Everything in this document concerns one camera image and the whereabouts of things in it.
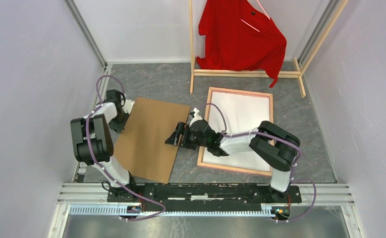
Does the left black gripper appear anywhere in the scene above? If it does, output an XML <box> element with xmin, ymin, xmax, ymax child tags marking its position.
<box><xmin>110</xmin><ymin>110</ymin><xmax>132</xmax><ymax>134</ymax></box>

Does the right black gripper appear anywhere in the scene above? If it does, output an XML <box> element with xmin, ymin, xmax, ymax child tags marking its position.
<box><xmin>164</xmin><ymin>122</ymin><xmax>208</xmax><ymax>150</ymax></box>

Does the brown cardboard backing board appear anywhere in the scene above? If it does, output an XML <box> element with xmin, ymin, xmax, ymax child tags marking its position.
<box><xmin>114</xmin><ymin>98</ymin><xmax>191</xmax><ymax>183</ymax></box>

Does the pink wooden picture frame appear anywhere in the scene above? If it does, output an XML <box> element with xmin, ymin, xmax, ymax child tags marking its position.
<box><xmin>196</xmin><ymin>86</ymin><xmax>275</xmax><ymax>178</ymax></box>

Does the coastal landscape photo board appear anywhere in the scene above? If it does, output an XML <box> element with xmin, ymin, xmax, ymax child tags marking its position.
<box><xmin>202</xmin><ymin>91</ymin><xmax>272</xmax><ymax>173</ymax></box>

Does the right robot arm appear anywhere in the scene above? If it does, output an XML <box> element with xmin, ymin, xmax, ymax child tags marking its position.
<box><xmin>165</xmin><ymin>119</ymin><xmax>301</xmax><ymax>202</ymax></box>

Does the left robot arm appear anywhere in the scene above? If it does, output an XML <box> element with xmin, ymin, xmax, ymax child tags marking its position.
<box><xmin>70</xmin><ymin>90</ymin><xmax>138</xmax><ymax>202</ymax></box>

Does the red t-shirt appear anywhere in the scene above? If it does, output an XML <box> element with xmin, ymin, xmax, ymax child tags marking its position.
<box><xmin>196</xmin><ymin>0</ymin><xmax>287</xmax><ymax>87</ymax></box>

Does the wooden clothes rack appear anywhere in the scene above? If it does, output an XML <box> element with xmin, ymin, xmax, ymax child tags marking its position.
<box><xmin>188</xmin><ymin>0</ymin><xmax>349</xmax><ymax>98</ymax></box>

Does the pink clothes hanger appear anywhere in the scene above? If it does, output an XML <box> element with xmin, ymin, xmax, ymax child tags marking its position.
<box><xmin>239</xmin><ymin>0</ymin><xmax>271</xmax><ymax>33</ymax></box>

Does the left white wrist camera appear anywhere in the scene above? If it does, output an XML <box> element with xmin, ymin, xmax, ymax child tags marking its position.
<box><xmin>121</xmin><ymin>94</ymin><xmax>135</xmax><ymax>114</ymax></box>

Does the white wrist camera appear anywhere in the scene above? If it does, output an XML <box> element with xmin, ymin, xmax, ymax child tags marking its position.
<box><xmin>121</xmin><ymin>94</ymin><xmax>135</xmax><ymax>114</ymax></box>
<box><xmin>189</xmin><ymin>108</ymin><xmax>203</xmax><ymax>127</ymax></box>

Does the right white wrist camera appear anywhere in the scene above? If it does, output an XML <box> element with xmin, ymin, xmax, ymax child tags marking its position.
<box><xmin>189</xmin><ymin>108</ymin><xmax>203</xmax><ymax>127</ymax></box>

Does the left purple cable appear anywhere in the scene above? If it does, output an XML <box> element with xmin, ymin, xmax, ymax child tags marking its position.
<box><xmin>85</xmin><ymin>74</ymin><xmax>166</xmax><ymax>222</ymax></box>

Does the purple cable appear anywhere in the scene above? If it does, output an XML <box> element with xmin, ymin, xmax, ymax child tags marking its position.
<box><xmin>203</xmin><ymin>103</ymin><xmax>318</xmax><ymax>223</ymax></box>
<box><xmin>85</xmin><ymin>74</ymin><xmax>166</xmax><ymax>222</ymax></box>

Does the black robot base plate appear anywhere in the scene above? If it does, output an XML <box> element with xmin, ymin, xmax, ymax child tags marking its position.
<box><xmin>107</xmin><ymin>183</ymin><xmax>302</xmax><ymax>212</ymax></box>

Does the white slotted cable duct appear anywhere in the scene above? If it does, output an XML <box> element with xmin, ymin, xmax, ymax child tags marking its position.
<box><xmin>69</xmin><ymin>205</ymin><xmax>274</xmax><ymax>218</ymax></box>

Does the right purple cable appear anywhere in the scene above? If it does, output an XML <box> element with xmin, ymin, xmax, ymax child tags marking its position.
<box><xmin>203</xmin><ymin>103</ymin><xmax>318</xmax><ymax>223</ymax></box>

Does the aluminium rail frame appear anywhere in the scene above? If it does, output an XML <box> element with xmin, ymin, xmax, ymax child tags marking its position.
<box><xmin>47</xmin><ymin>0</ymin><xmax>364</xmax><ymax>238</ymax></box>

